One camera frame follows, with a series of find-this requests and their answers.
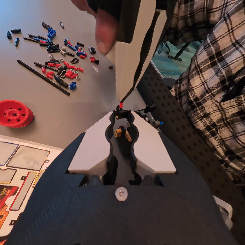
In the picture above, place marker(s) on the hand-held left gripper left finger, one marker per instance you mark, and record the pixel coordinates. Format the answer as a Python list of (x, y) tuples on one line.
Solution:
[(90, 153)]

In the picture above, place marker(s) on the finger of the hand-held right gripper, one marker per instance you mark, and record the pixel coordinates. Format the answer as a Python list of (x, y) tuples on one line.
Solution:
[(161, 21), (128, 72)]

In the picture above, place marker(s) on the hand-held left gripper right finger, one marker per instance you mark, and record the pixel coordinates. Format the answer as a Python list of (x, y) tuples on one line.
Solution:
[(153, 153)]

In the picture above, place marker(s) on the red axle pin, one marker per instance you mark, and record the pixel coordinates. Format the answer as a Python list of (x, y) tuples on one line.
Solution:
[(121, 104)]

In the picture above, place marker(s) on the black toy vehicle chassis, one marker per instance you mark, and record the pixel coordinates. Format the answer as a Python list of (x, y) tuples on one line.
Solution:
[(122, 113)]

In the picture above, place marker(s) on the person's right forearm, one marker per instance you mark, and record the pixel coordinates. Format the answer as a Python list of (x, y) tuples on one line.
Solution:
[(191, 19)]

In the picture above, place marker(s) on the black desk leg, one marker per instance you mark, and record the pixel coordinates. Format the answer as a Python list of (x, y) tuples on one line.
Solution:
[(180, 53)]

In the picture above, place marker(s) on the grey desk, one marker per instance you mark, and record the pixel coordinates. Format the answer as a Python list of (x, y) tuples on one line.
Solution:
[(86, 107)]

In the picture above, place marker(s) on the person's right hand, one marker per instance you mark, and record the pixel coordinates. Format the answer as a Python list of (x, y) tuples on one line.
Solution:
[(106, 34)]

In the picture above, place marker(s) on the black rolling chair base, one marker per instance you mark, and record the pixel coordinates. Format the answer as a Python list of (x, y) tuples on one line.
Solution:
[(164, 47)]

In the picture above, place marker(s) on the clear plastic scrap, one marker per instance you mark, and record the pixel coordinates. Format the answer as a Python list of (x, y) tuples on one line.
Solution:
[(94, 69)]

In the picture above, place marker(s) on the black perforated board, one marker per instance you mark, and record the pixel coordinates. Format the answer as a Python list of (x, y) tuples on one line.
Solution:
[(181, 134)]

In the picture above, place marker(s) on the pile of small toy pieces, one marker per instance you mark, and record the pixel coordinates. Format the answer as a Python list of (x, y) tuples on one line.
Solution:
[(68, 73)]

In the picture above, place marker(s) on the colourful sticker sheet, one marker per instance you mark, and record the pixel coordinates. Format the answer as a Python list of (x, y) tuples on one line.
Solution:
[(28, 158)]

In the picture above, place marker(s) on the person in plaid shirt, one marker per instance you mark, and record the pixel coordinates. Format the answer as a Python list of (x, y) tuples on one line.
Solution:
[(210, 95)]

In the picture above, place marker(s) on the red toy wheel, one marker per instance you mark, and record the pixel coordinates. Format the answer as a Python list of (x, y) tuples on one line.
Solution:
[(15, 114)]

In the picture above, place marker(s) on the long black axle rod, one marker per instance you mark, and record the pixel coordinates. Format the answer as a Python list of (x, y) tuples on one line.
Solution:
[(42, 76)]

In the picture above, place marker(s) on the white plastic bracket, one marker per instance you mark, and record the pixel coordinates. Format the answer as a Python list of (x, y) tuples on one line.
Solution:
[(224, 210)]

